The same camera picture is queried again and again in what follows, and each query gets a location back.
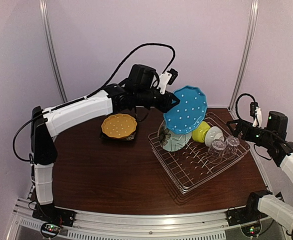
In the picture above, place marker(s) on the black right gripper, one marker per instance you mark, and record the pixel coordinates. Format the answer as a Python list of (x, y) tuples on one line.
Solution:
[(239, 128)]

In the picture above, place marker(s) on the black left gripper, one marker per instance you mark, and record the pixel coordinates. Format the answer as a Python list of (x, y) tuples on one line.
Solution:
[(164, 104)]

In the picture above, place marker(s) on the blue polka dot plate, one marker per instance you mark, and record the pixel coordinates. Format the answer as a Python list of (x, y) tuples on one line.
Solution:
[(189, 113)]

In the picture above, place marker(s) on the black square floral plate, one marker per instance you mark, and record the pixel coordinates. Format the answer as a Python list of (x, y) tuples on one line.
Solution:
[(129, 138)]

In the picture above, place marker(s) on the yellow polka dot plate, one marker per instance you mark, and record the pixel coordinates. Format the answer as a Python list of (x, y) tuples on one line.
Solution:
[(119, 126)]

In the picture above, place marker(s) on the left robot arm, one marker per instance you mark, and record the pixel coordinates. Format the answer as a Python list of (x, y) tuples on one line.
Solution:
[(144, 87)]

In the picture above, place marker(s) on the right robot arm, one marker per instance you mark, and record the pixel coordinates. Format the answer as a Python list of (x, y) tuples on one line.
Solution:
[(273, 139)]

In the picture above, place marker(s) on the clear glass far right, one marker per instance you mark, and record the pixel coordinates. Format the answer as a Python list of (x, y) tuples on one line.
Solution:
[(232, 145)]

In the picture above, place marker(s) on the clear glass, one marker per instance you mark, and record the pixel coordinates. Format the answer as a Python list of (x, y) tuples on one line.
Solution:
[(232, 145), (215, 152)]

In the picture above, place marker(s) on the white grid pattern bowl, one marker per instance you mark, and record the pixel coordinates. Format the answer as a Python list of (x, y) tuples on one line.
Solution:
[(214, 133)]

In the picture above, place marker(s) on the clear glass near left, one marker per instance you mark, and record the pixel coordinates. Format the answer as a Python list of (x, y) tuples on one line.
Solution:
[(215, 152)]

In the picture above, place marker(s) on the lime green bowl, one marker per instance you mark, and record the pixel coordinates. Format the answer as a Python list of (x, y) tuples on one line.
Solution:
[(199, 134)]

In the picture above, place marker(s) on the pale green flower plate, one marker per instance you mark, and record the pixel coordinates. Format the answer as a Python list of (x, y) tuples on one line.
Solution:
[(171, 141)]

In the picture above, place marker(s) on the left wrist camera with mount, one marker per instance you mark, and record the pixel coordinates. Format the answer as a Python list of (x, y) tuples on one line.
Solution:
[(166, 78)]

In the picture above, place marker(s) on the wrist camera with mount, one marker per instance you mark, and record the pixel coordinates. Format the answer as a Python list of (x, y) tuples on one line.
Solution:
[(166, 78), (256, 113)]

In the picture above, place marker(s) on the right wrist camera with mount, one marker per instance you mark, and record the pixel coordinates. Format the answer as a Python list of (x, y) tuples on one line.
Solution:
[(256, 113)]

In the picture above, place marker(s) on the chrome wire dish rack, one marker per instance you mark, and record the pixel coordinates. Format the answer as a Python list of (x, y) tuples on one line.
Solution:
[(188, 167)]

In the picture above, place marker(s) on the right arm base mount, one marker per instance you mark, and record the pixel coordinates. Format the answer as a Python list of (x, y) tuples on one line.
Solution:
[(240, 216)]

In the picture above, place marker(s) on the right aluminium frame post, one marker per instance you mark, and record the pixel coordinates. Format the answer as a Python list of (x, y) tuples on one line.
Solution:
[(250, 33)]

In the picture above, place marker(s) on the aluminium frame post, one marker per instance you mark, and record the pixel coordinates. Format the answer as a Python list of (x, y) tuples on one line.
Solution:
[(43, 6), (250, 33)]

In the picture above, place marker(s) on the front aluminium rail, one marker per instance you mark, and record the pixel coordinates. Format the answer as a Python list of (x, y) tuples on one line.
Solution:
[(212, 225)]

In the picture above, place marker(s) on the left aluminium frame post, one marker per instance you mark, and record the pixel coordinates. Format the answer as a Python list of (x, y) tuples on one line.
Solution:
[(43, 6)]

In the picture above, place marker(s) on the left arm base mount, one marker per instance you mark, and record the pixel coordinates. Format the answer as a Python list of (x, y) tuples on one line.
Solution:
[(51, 214)]

